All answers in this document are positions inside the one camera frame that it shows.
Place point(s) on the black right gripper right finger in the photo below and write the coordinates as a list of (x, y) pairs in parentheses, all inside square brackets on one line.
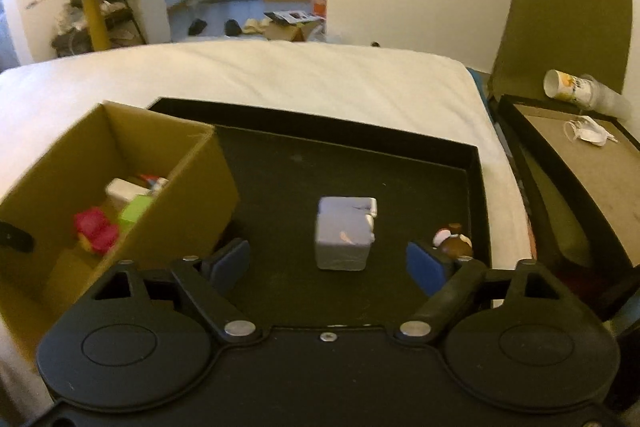
[(448, 284)]

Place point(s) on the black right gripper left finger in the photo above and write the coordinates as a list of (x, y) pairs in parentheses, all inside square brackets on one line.
[(208, 283)]

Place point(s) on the white small box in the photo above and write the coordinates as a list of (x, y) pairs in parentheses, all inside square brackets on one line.
[(121, 192)]

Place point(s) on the brown cardboard box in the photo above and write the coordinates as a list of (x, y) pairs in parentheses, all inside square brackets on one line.
[(113, 141)]

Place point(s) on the brown white small figurine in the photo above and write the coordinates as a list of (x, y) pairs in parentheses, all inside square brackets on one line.
[(451, 241)]

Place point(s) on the green cube box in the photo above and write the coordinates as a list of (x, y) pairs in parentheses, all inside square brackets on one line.
[(133, 212)]

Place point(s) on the small blue orange figurine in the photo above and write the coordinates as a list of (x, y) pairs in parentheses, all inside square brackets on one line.
[(152, 183)]

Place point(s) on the lavender grey cube box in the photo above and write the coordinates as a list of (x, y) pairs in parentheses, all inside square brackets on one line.
[(344, 232)]

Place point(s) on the pink dinosaur costume figurine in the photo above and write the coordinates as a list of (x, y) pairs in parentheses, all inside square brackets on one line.
[(95, 232)]

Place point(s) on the black shallow tray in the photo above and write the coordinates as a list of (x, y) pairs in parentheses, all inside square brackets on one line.
[(283, 163)]

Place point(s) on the black tray with cardboard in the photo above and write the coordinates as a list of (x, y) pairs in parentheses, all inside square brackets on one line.
[(583, 199)]

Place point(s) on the white crumpled face mask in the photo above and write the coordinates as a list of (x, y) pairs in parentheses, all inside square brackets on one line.
[(586, 129)]

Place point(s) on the white printed paper cup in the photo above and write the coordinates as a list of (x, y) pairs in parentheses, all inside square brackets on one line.
[(586, 93)]

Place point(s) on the white mattress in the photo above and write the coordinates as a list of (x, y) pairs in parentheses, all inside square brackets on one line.
[(397, 89)]

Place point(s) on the black shoe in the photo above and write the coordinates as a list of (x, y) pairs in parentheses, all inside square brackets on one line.
[(232, 28), (197, 27)]

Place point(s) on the open cardboard box on floor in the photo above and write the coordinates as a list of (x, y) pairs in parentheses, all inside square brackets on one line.
[(291, 26)]

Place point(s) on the large upright cardboard sheet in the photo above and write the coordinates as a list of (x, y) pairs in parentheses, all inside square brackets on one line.
[(575, 36)]

